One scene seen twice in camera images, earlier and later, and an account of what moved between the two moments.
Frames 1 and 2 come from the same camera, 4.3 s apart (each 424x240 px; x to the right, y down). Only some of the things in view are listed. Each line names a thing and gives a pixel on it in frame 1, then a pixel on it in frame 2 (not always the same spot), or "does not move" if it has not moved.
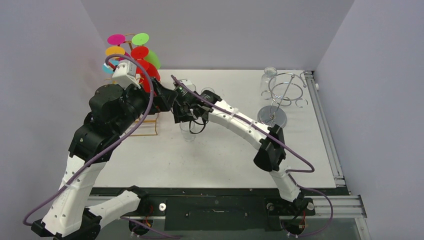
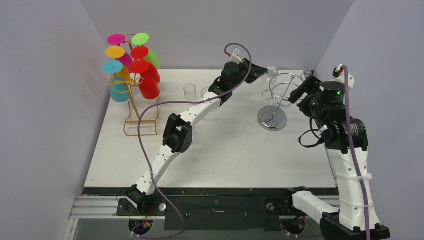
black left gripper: (168, 96) to (255, 73)
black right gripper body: (180, 108) to (305, 91)
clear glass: (207, 88) does not move
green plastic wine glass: (141, 38) does not move
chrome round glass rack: (283, 89) does not move
